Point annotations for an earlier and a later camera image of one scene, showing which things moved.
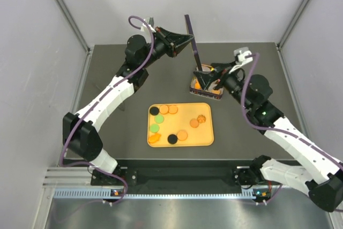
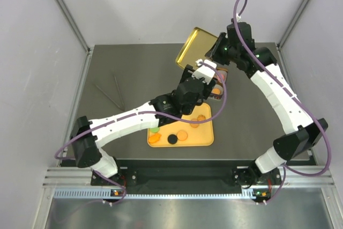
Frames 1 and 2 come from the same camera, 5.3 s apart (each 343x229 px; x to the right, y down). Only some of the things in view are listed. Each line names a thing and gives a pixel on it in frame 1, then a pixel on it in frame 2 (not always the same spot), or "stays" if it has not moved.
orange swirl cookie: [201, 118] stays
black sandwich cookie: [172, 139] stays
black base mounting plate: [179, 175] stays
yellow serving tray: [180, 124] stays
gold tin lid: [193, 41] → [198, 45]
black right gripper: [224, 68] → [214, 53]
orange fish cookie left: [155, 138] stays
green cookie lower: [154, 128] stays
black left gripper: [179, 41] → [207, 89]
